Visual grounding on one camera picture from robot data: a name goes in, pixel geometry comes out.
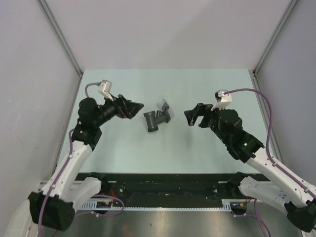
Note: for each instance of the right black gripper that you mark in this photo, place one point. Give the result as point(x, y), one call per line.
point(201, 109)

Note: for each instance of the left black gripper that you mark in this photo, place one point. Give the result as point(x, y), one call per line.
point(123, 107)

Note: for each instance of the dark grey pipe fitting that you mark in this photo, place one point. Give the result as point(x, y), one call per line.
point(154, 118)

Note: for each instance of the clear plastic threaded connector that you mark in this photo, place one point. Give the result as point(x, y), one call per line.
point(163, 105)

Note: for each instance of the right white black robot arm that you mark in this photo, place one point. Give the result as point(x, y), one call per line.
point(290, 194)

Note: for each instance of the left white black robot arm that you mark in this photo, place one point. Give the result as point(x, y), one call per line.
point(56, 203)

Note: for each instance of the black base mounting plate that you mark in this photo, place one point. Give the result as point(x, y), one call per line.
point(166, 190)

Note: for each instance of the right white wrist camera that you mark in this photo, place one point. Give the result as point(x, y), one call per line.
point(223, 99)

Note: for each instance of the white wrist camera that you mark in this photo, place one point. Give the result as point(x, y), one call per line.
point(104, 89)
point(223, 99)

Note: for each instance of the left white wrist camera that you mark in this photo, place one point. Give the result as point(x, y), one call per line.
point(104, 89)

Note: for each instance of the right aluminium frame post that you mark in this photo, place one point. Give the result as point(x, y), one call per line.
point(275, 35)

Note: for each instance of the aluminium frame post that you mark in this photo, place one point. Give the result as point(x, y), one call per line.
point(275, 35)
point(49, 15)

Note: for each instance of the white slotted cable duct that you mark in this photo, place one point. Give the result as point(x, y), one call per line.
point(100, 205)

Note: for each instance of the left aluminium frame post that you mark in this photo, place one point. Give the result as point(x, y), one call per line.
point(49, 15)

